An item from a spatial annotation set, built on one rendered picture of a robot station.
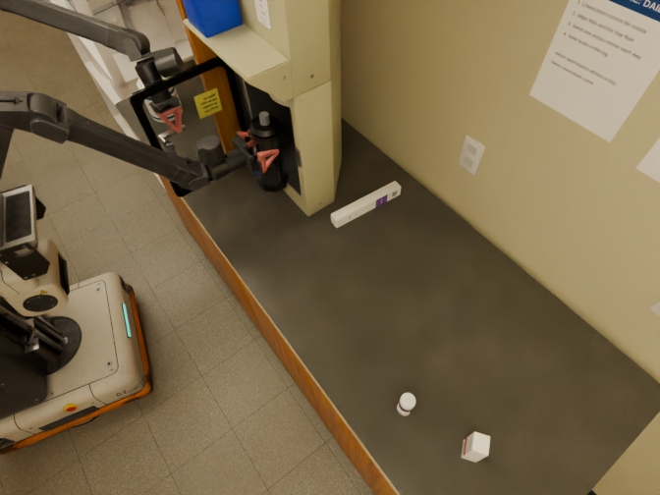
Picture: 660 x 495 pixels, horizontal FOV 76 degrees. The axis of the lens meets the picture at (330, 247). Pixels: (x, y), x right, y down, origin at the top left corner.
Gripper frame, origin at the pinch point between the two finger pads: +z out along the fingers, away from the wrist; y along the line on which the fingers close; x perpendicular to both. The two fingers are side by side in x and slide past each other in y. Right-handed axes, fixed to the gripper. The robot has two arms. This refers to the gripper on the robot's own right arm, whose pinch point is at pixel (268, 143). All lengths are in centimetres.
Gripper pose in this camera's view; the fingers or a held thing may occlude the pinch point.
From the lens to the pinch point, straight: 133.6
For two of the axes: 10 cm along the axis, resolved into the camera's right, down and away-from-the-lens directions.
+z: 8.0, -5.0, 3.4
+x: 0.0, 5.7, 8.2
